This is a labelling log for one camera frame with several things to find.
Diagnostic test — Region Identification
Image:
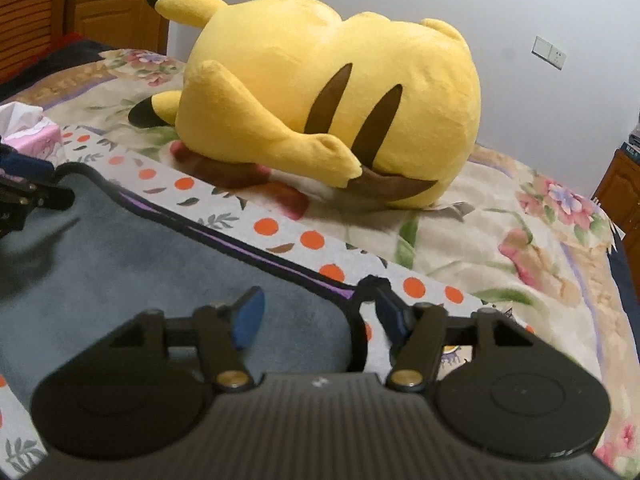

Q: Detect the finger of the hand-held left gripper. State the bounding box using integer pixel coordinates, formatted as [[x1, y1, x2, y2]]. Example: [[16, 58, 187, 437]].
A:
[[0, 178, 76, 212], [0, 146, 55, 180]]

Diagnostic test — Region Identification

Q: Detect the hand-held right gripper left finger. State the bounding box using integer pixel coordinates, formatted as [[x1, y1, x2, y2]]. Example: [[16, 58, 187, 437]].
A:
[[107, 286, 266, 394]]

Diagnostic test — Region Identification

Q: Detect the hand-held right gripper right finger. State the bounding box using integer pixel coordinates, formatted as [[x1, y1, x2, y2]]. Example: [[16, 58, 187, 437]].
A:
[[374, 280, 534, 394]]

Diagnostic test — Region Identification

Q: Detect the blue-grey towel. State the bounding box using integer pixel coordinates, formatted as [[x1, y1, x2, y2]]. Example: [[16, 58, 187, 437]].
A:
[[0, 162, 372, 413]]

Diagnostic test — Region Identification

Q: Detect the pink tissue box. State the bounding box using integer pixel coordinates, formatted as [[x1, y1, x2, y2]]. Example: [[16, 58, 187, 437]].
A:
[[0, 101, 62, 163]]

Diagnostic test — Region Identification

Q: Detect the dark cloth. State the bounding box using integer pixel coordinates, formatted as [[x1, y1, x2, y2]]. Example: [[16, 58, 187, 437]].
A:
[[0, 30, 115, 102]]

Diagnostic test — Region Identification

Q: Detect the floral bed sheet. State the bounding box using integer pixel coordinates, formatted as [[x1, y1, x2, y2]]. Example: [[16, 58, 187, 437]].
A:
[[0, 47, 628, 466]]

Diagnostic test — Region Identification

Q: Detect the wooden louvred panel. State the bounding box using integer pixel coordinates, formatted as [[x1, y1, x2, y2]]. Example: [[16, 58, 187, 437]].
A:
[[0, 0, 71, 83]]

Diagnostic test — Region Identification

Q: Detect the wooden door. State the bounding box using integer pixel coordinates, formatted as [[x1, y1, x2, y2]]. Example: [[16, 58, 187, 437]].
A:
[[67, 0, 180, 55]]

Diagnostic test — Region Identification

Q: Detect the yellow plush toy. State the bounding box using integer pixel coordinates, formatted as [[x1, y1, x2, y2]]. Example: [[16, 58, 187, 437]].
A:
[[127, 0, 483, 208]]

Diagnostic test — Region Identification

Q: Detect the wooden cabinet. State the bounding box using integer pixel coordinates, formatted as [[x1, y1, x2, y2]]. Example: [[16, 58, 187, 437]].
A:
[[591, 147, 640, 248]]

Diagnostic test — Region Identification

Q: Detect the stack of books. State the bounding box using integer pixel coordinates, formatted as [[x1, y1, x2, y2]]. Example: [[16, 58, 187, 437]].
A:
[[620, 110, 640, 163]]

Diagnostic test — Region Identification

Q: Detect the white wall socket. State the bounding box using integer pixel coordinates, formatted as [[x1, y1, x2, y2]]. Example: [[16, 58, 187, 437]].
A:
[[531, 35, 567, 70]]

